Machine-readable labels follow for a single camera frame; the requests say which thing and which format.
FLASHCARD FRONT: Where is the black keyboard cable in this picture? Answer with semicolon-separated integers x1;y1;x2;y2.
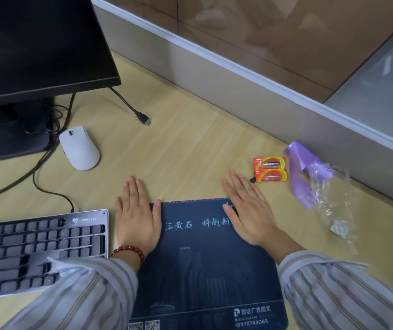
32;153;76;213

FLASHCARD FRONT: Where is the black computer monitor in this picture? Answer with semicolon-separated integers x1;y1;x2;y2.
0;0;122;109

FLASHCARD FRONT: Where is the grey desk partition panel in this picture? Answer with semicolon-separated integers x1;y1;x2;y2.
90;0;393;214

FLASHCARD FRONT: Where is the clear plastic bag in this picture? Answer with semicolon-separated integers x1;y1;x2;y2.
307;164;360;255

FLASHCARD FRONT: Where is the red bead bracelet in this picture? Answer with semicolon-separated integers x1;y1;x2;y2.
110;245;146;267

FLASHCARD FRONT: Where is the person's right forearm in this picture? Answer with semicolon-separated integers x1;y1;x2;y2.
259;230;393;330

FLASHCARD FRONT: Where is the person's left forearm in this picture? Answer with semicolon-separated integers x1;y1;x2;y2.
0;248;146;330

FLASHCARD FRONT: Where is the white computer mouse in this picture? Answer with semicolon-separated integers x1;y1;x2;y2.
59;126;100;171

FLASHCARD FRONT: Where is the black monitor cable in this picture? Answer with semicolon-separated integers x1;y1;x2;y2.
0;93;77;202

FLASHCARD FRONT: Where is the red yellow battery pack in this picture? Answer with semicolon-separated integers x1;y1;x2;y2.
254;168;289;183
253;156;286;171

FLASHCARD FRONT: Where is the person's left hand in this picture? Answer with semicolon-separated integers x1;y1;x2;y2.
115;175;163;257

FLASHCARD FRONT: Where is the dark blue printed mouse pad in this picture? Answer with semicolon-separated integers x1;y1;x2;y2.
128;198;289;330

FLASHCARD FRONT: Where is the purple plastic strip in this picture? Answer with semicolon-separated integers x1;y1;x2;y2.
284;141;335;211

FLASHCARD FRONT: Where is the person's right hand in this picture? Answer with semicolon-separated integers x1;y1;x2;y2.
221;170;283;248

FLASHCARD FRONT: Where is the small white item in bag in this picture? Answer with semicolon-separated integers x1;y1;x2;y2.
330;219;350;237

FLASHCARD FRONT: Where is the black video cable with plug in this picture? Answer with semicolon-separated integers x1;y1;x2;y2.
108;86;152;127

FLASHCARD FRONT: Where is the black monitor stand base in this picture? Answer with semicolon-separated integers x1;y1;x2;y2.
0;96;58;165

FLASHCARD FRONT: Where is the silver keyboard with dark keys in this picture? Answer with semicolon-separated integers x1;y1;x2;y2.
0;209;110;300

